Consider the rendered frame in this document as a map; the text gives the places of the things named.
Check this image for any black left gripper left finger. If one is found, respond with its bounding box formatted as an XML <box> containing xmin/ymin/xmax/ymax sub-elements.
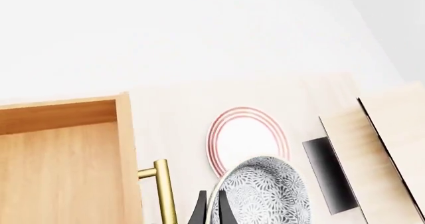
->
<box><xmin>187</xmin><ymin>190</ymin><xmax>208</xmax><ymax>224</ymax></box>

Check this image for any white plate with red rings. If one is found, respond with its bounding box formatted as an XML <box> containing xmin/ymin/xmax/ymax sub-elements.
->
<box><xmin>205</xmin><ymin>106</ymin><xmax>291</xmax><ymax>179</ymax></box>

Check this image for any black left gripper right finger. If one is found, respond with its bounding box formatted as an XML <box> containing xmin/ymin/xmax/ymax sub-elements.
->
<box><xmin>217</xmin><ymin>190</ymin><xmax>238</xmax><ymax>224</ymax></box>

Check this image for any pale wooden drawer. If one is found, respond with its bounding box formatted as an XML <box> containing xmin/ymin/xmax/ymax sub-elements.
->
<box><xmin>0</xmin><ymin>91</ymin><xmax>145</xmax><ymax>224</ymax></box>

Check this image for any brass drawer handle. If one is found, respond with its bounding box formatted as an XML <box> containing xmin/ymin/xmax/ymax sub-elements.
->
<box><xmin>137</xmin><ymin>158</ymin><xmax>181</xmax><ymax>224</ymax></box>

